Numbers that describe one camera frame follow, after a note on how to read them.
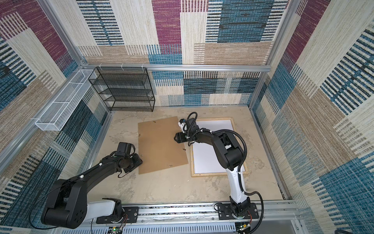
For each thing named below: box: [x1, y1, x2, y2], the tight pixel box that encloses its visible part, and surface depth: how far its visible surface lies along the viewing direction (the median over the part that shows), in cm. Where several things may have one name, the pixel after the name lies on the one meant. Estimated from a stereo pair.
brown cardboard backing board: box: [137, 116, 189, 175], surface depth 100 cm
